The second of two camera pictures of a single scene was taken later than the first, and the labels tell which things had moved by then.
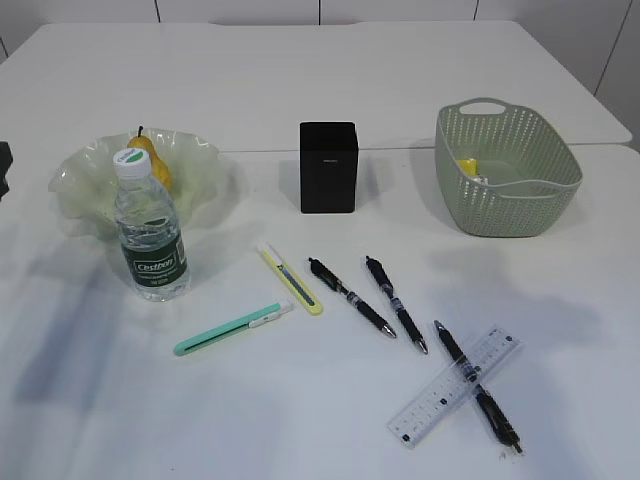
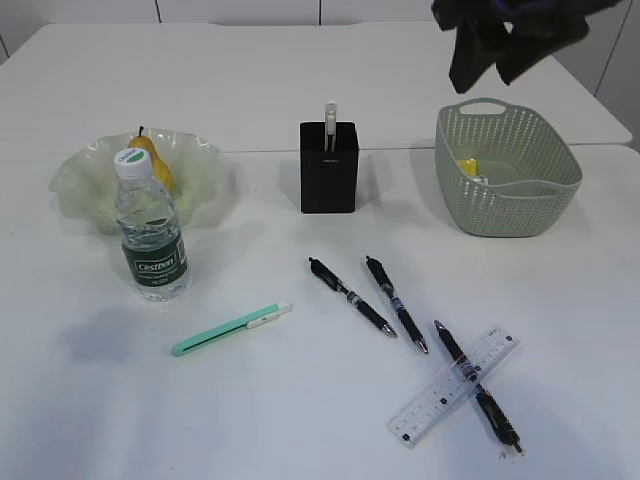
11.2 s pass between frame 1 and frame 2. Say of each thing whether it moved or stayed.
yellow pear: stayed
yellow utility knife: moved
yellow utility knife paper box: stayed
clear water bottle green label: stayed
